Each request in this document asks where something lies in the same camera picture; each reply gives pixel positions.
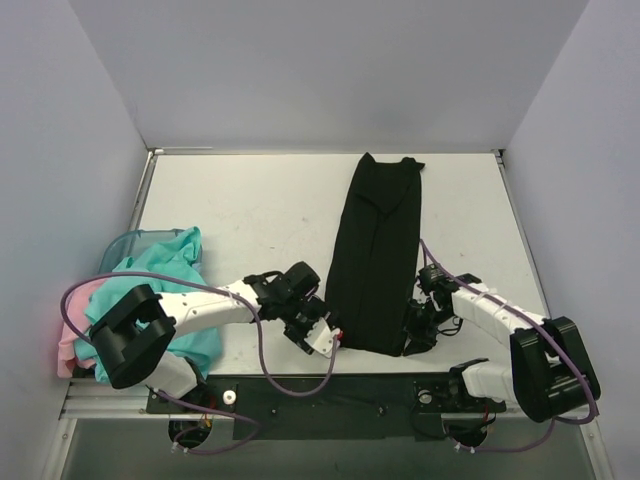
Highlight aluminium rail frame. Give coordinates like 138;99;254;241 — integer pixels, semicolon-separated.
59;377;600;421

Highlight pink t shirt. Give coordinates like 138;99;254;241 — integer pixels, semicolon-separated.
57;279;106;379

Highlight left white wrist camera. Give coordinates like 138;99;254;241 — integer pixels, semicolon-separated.
304;318;342;358

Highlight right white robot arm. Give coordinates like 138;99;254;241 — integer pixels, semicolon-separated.
404;265;601;423

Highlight teal t shirt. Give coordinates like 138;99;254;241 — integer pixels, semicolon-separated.
68;226;222;375

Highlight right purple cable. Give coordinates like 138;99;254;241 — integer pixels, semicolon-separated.
418;237;601;454

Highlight clear plastic bin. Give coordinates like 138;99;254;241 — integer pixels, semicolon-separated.
98;227;202;280

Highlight black t shirt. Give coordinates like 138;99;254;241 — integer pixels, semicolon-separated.
325;153;424;357

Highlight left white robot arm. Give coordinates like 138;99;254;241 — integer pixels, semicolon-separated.
89;261;341;412

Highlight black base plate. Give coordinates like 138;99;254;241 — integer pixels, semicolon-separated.
144;372;509;444

